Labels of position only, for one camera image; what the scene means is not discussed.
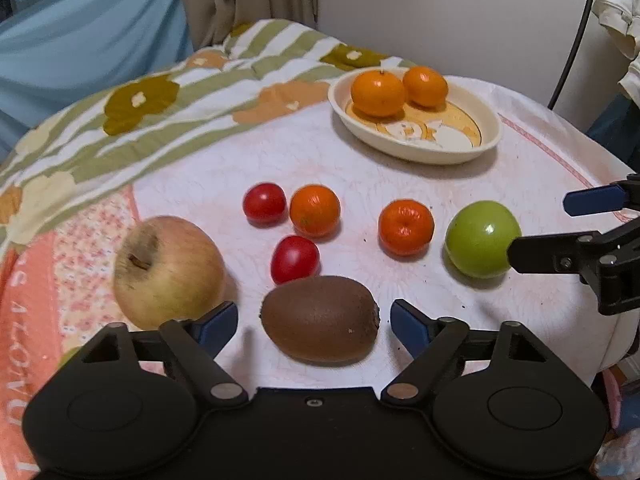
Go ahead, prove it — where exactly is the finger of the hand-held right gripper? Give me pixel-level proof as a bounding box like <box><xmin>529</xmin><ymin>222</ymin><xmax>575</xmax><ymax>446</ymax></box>
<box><xmin>506</xmin><ymin>220</ymin><xmax>640</xmax><ymax>317</ymax></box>
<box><xmin>563</xmin><ymin>174</ymin><xmax>640</xmax><ymax>217</ymax></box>

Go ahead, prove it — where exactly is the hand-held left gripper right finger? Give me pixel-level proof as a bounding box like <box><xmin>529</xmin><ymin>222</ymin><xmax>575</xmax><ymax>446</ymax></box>
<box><xmin>381</xmin><ymin>299</ymin><xmax>551</xmax><ymax>406</ymax></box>

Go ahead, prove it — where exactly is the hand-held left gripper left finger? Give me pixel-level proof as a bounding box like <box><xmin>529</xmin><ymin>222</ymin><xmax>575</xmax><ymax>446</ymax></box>
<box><xmin>80</xmin><ymin>301</ymin><xmax>249</xmax><ymax>408</ymax></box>

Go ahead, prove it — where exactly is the large yellow-red apple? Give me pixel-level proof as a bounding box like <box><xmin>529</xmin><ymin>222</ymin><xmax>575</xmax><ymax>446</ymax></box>
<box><xmin>113</xmin><ymin>215</ymin><xmax>227</xmax><ymax>332</ymax></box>

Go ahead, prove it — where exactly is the brown kiwi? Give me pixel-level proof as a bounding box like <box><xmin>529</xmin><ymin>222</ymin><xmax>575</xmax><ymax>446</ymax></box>
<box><xmin>259</xmin><ymin>275</ymin><xmax>381</xmax><ymax>365</ymax></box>

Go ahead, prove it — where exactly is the small mandarin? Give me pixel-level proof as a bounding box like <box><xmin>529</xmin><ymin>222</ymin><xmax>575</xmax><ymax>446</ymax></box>
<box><xmin>289</xmin><ymin>185</ymin><xmax>342</xmax><ymax>239</ymax></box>
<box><xmin>378</xmin><ymin>199</ymin><xmax>435</xmax><ymax>257</ymax></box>

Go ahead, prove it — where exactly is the oval red tomato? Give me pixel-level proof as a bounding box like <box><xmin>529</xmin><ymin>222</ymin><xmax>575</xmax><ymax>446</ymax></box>
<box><xmin>270</xmin><ymin>235</ymin><xmax>321</xmax><ymax>286</ymax></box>

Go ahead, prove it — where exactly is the round red tomato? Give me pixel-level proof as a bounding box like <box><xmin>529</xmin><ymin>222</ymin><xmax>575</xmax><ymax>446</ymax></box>
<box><xmin>243</xmin><ymin>182</ymin><xmax>287</xmax><ymax>227</ymax></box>

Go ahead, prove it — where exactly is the cream oval bowl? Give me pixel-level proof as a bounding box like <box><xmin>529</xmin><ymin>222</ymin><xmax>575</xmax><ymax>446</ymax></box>
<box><xmin>328</xmin><ymin>66</ymin><xmax>502</xmax><ymax>165</ymax></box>

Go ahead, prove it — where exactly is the dark blue garment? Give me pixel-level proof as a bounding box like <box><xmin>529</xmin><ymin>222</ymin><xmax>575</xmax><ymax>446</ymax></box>
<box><xmin>587</xmin><ymin>92</ymin><xmax>640</xmax><ymax>171</ymax></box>

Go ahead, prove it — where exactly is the white garment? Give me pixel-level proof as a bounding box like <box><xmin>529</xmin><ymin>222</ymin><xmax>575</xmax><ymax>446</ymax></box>
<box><xmin>591</xmin><ymin>0</ymin><xmax>640</xmax><ymax>101</ymax></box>

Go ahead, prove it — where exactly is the large orange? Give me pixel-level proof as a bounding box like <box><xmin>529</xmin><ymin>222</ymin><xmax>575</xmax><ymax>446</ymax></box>
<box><xmin>402</xmin><ymin>66</ymin><xmax>449</xmax><ymax>109</ymax></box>
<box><xmin>350</xmin><ymin>70</ymin><xmax>406</xmax><ymax>118</ymax></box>

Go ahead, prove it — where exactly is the floral striped blanket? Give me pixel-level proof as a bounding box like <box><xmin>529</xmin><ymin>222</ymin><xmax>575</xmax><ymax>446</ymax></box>
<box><xmin>0</xmin><ymin>19</ymin><xmax>416</xmax><ymax>261</ymax></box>

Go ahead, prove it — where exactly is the crumpled plastic bag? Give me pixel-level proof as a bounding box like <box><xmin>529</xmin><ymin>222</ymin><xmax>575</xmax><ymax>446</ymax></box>
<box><xmin>595</xmin><ymin>435</ymin><xmax>640</xmax><ymax>480</ymax></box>

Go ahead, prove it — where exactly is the light blue cloth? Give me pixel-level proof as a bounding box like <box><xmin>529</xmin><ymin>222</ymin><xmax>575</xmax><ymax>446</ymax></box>
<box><xmin>0</xmin><ymin>0</ymin><xmax>193</xmax><ymax>161</ymax></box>

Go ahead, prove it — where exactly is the black cable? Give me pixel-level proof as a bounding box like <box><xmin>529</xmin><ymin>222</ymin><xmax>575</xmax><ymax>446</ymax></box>
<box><xmin>547</xmin><ymin>0</ymin><xmax>598</xmax><ymax>111</ymax></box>

